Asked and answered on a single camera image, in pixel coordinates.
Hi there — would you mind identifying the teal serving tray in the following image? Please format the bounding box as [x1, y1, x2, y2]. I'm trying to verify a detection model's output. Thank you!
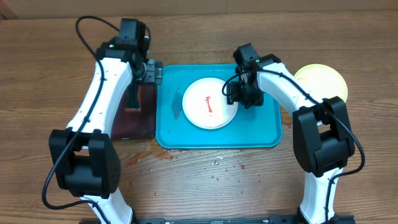
[155, 64, 282, 149]

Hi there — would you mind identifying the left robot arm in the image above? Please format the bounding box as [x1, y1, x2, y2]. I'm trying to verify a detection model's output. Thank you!
[48, 18, 163, 223]

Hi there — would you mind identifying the white plate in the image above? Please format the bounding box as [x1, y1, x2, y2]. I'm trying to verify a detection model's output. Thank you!
[182, 78, 238, 129]

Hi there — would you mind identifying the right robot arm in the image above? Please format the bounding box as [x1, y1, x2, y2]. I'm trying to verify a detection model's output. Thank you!
[222, 44, 355, 223]

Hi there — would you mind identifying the black rectangular tray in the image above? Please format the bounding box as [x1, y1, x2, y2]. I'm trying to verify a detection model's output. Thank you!
[111, 85, 157, 140]

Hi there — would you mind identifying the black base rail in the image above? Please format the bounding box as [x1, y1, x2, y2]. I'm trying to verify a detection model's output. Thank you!
[79, 214, 355, 224]

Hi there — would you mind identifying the yellow green plate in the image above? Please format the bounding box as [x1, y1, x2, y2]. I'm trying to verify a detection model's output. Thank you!
[294, 64, 348, 103]

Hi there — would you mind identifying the green and orange sponge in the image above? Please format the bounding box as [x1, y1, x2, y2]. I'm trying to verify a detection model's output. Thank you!
[125, 83, 140, 109]

